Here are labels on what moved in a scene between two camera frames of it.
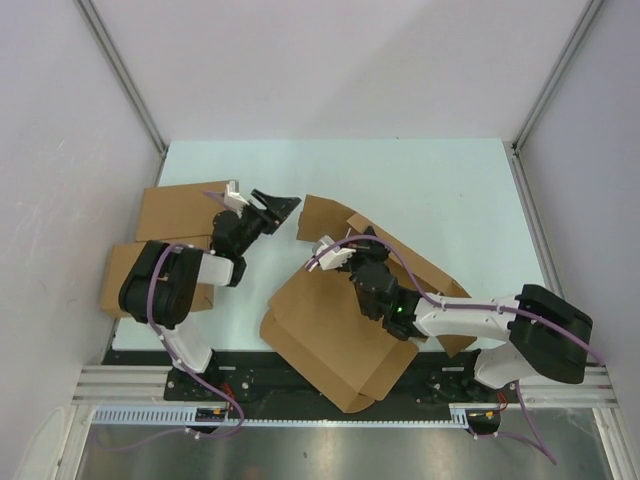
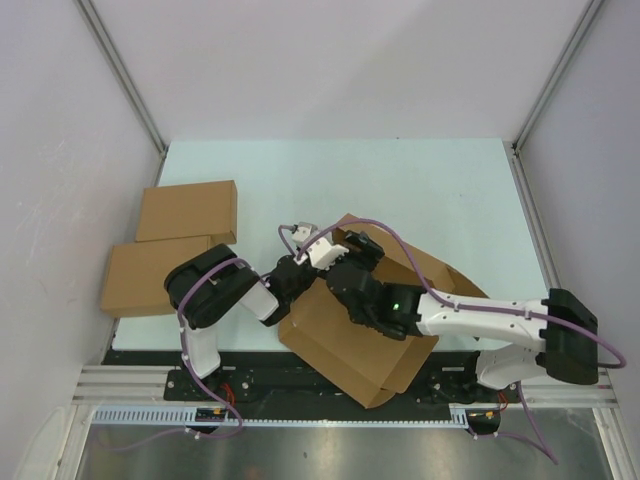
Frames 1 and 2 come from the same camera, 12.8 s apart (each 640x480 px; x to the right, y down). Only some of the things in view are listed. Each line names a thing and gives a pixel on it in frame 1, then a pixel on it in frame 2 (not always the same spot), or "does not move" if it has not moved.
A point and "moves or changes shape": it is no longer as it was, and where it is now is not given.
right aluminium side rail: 534,218 does not move
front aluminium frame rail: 115,384 does not move
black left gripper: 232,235 to 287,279
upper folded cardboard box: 179,210 does not move
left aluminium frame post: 120,71 does not move
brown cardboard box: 319,321 moves or changes shape
